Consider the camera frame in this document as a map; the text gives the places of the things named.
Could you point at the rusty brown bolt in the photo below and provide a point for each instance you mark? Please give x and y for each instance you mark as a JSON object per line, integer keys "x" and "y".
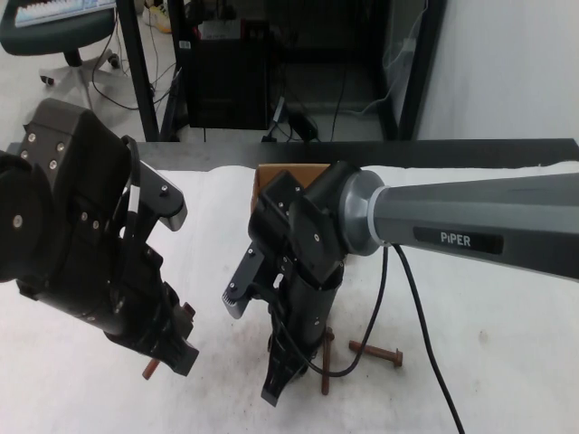
{"x": 326, "y": 361}
{"x": 375, "y": 351}
{"x": 150, "y": 368}

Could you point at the dark office chair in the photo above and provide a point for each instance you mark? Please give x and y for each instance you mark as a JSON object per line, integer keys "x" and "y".
{"x": 54, "y": 40}

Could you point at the black desk leg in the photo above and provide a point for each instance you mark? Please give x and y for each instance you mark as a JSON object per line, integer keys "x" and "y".
{"x": 135, "y": 68}

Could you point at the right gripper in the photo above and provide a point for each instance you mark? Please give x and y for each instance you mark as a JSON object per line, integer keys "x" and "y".
{"x": 307, "y": 312}

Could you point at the black computer tower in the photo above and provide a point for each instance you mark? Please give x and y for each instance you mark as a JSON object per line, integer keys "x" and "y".
{"x": 226, "y": 77}

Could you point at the yellow white shoe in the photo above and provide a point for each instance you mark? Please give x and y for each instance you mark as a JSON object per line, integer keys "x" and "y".
{"x": 159, "y": 16}

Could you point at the black power adapter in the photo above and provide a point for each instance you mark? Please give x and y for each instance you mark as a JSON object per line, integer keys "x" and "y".
{"x": 304, "y": 124}

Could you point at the cardboard box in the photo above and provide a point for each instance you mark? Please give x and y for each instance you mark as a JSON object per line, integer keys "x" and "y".
{"x": 271, "y": 174}

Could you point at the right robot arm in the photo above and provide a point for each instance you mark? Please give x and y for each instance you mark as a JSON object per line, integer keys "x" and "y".
{"x": 452, "y": 217}

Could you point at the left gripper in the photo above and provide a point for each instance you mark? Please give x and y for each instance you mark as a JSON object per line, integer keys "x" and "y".
{"x": 131, "y": 298}

